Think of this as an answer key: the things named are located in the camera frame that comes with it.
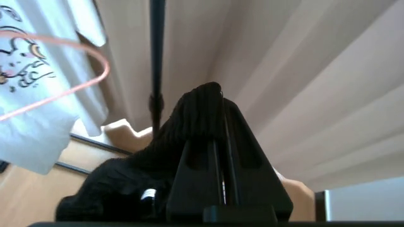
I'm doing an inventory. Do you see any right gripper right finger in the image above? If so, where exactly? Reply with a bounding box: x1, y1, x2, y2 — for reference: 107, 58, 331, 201
222, 97, 294, 221

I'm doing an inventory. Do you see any white printed t-shirt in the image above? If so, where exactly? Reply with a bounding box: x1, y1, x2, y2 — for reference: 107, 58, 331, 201
0, 0, 110, 175

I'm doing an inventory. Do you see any black garment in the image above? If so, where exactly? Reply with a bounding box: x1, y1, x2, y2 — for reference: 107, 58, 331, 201
55, 81, 225, 223

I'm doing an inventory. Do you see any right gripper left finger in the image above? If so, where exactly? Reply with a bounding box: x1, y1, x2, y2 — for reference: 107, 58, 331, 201
166, 138, 225, 221

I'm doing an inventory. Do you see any black clothes rack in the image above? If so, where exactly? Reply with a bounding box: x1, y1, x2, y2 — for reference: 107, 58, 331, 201
0, 0, 167, 176

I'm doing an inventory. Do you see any pink clothes hanger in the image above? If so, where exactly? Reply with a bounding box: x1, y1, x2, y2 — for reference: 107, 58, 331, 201
0, 30, 110, 122

